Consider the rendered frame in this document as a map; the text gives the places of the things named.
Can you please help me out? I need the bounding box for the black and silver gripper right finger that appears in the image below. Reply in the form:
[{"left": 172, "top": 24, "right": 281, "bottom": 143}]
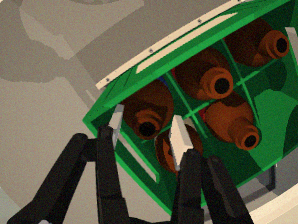
[{"left": 169, "top": 115, "right": 254, "bottom": 224}]

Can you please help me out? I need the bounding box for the green crate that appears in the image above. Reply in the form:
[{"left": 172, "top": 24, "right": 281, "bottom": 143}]
[{"left": 82, "top": 0, "right": 298, "bottom": 216}]

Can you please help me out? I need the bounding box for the grey square tray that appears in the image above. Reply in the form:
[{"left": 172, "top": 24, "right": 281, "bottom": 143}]
[{"left": 201, "top": 164, "right": 276, "bottom": 222}]

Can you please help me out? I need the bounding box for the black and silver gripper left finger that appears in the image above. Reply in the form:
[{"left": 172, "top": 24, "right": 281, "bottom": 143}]
[{"left": 7, "top": 104, "right": 131, "bottom": 224}]

